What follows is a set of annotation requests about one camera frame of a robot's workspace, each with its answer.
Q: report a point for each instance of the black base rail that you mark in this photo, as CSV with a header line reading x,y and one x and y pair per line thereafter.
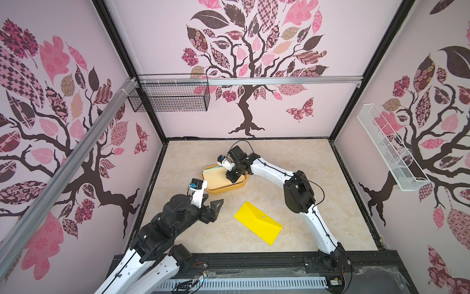
x,y
373,272

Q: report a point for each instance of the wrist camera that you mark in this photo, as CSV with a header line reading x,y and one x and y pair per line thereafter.
x,y
196,191
224,162

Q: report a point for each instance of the aluminium rail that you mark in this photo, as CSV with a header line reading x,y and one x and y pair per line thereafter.
x,y
254,81
25,228

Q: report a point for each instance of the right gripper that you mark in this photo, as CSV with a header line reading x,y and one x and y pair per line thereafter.
x,y
234,170

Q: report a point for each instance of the beige envelope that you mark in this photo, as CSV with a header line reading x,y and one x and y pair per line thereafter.
x,y
218,178

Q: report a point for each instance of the yellow plastic storage box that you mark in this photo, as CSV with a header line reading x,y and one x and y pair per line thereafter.
x,y
224,185

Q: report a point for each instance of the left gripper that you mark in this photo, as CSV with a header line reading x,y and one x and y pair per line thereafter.
x,y
205,217

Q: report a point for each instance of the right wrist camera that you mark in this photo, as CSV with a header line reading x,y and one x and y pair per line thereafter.
x,y
224,162

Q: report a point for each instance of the aluminium rail back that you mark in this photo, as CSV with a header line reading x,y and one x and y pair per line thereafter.
x,y
254,81

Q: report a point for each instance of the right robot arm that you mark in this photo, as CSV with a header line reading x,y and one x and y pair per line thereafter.
x,y
298,194

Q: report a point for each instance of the black wire basket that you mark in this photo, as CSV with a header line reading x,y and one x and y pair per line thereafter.
x,y
175,92

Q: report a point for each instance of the aluminium rail left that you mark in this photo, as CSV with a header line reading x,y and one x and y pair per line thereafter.
x,y
25,228

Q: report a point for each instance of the white wire shelf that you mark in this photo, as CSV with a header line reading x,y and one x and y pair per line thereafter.
x,y
398,157

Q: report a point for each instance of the yellow envelope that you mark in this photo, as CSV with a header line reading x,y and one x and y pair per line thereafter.
x,y
258,222

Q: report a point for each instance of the white cable duct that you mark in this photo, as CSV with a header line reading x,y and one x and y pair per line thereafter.
x,y
186,286

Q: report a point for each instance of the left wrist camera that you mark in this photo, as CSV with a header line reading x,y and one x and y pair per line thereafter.
x,y
196,191

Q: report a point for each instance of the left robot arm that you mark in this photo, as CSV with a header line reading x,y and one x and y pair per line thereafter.
x,y
153,257

